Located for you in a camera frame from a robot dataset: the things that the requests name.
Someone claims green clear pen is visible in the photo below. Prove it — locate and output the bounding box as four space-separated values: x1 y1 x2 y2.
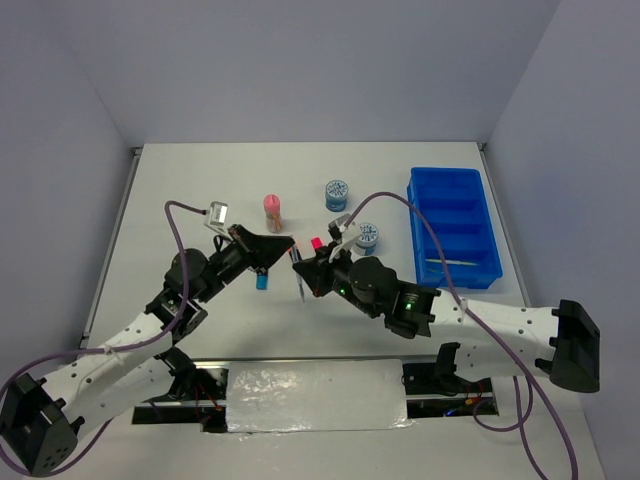
446 260 479 267

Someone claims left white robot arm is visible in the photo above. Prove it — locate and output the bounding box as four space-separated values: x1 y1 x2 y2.
1 225 294 477

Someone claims blue clear pen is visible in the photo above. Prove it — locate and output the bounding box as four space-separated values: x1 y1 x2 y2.
291 245 305 303

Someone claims pink-capped clear bottle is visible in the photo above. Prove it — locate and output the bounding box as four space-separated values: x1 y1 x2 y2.
263 194 282 233

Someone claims blue-capped black highlighter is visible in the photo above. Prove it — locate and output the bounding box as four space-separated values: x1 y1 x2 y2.
255 270 269 291

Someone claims pink-capped black highlighter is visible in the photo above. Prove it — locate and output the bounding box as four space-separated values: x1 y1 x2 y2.
311 237 324 253

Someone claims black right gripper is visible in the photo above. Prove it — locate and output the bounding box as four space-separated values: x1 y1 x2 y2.
295 239 380 317

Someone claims grey-blue paint jar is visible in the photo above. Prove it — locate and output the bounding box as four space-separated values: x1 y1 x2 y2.
352 222 380 256

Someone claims blue compartment bin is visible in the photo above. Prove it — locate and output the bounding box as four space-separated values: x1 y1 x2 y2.
407 167 503 290

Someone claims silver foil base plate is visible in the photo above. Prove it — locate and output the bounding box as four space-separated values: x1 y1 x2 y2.
226 359 411 433

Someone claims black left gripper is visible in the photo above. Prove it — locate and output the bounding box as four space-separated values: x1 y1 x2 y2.
197 225 295 303

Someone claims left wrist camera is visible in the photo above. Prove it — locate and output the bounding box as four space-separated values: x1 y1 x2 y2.
204 201 229 235

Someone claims blue paint jar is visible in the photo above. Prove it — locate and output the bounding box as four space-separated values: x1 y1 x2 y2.
325 179 349 212

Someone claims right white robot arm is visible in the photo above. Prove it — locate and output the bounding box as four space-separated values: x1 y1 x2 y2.
293 247 601 393

